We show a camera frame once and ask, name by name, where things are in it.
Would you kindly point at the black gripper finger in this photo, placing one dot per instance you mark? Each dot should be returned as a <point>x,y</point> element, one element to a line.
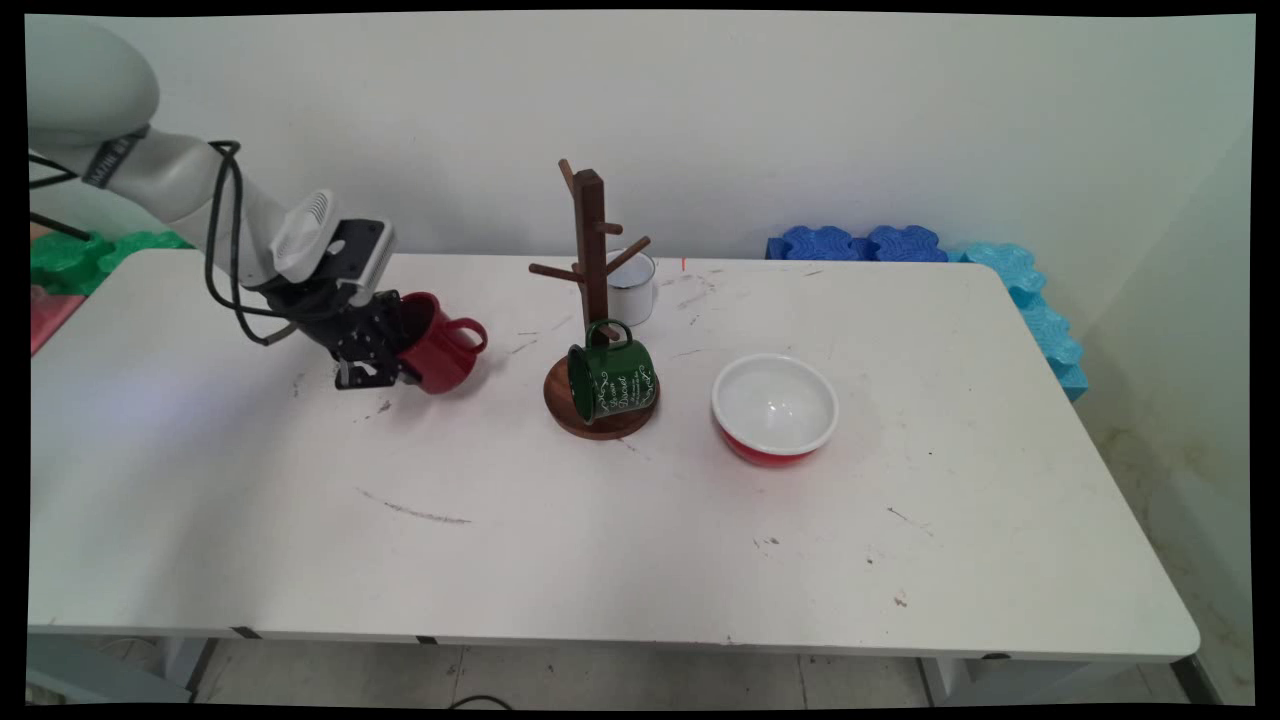
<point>372,362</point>
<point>392,312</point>

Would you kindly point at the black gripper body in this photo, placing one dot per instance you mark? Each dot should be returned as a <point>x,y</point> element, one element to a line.
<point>335,310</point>

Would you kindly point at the red speckled enamel mug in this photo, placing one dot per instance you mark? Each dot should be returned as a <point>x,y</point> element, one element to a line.
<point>440,365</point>

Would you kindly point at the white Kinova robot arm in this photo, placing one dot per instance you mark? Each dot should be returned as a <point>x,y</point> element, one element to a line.
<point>170,170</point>

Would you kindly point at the green foam mat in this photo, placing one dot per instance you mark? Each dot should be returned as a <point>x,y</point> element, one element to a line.
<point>65,260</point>
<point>150,242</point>

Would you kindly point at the dark wooden mug tree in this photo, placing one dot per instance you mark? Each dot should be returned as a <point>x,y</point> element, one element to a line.
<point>592,260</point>

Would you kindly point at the green enamel mug white lettering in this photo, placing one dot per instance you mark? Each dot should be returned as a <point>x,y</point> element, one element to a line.
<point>612,375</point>

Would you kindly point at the red foam mat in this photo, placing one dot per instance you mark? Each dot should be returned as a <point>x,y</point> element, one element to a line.
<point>50,315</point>

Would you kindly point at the white ceramic bowl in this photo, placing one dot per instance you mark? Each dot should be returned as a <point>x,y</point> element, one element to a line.
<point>775,405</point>

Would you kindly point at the dark blue foam mat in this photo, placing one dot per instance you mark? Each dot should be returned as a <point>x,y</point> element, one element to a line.
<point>815,243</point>
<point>905,243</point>

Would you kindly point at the light blue foam mat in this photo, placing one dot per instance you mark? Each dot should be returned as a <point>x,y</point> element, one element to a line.
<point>1000,265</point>
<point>1072,380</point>
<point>1050,335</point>

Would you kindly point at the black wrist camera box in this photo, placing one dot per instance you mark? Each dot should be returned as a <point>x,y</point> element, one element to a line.
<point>358,250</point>

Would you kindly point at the grey table leg frame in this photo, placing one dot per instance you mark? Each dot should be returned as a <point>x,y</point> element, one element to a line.
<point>110,665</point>

